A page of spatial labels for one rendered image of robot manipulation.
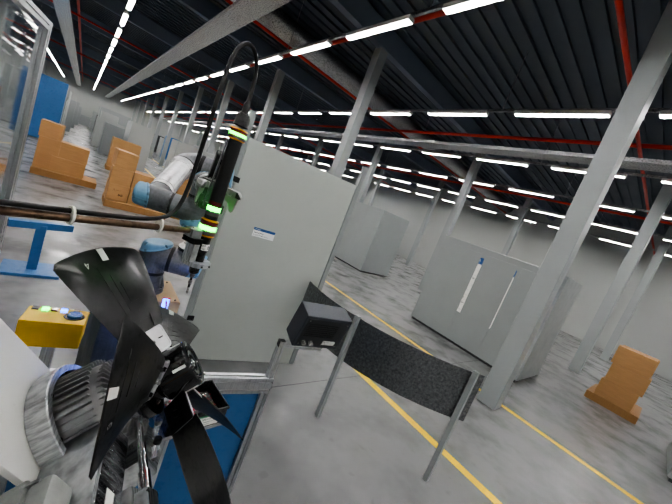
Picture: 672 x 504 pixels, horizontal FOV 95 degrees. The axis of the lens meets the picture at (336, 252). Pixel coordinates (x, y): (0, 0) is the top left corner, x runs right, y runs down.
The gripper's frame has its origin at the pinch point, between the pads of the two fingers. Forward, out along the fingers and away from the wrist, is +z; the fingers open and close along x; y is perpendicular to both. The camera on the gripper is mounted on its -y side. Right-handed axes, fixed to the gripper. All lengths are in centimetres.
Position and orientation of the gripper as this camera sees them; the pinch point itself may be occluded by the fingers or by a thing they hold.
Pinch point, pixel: (221, 189)
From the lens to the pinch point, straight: 82.9
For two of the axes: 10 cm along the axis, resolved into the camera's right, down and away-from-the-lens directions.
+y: -3.6, 9.2, 1.3
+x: -8.1, -2.4, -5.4
